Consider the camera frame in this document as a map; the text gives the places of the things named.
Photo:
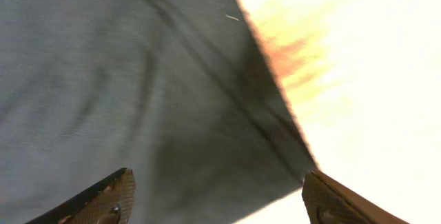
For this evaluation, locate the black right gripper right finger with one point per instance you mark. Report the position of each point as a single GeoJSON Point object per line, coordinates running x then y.
{"type": "Point", "coordinates": [329, 202]}

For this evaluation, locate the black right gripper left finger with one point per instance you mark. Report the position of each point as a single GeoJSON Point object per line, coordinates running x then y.
{"type": "Point", "coordinates": [109, 201]}

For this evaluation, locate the black t-shirt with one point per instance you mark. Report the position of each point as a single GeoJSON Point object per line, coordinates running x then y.
{"type": "Point", "coordinates": [176, 90]}

